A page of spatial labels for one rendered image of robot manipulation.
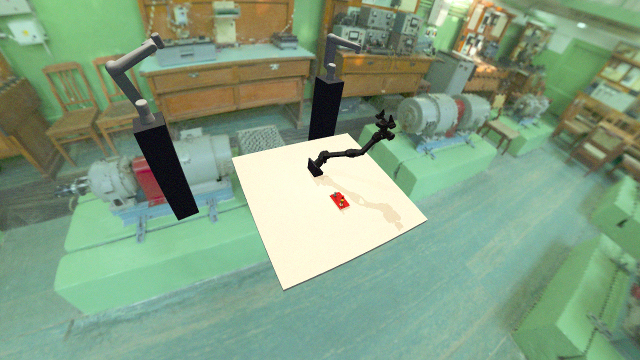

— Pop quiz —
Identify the red circuit board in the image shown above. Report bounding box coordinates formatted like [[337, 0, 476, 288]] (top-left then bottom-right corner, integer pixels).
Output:
[[330, 191, 350, 210]]

